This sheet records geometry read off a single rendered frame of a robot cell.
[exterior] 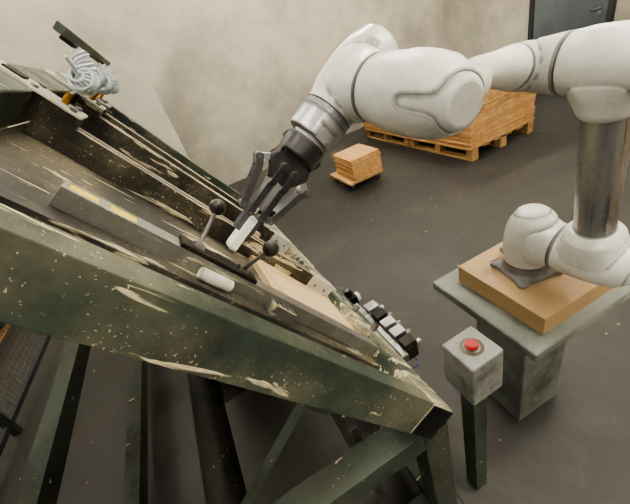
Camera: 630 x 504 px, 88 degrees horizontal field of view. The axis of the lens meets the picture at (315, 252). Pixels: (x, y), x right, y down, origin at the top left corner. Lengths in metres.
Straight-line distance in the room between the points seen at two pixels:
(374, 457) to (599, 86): 1.05
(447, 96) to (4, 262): 0.53
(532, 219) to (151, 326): 1.18
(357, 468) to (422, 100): 0.95
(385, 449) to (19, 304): 0.94
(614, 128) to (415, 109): 0.63
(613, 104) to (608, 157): 0.15
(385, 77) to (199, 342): 0.46
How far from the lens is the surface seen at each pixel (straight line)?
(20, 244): 0.48
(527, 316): 1.40
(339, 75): 0.58
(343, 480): 1.11
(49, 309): 0.51
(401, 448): 1.12
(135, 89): 4.71
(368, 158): 4.34
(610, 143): 1.05
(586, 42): 0.96
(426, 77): 0.47
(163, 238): 0.73
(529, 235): 1.35
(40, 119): 1.07
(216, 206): 0.78
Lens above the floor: 1.81
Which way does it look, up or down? 32 degrees down
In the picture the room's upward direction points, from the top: 19 degrees counter-clockwise
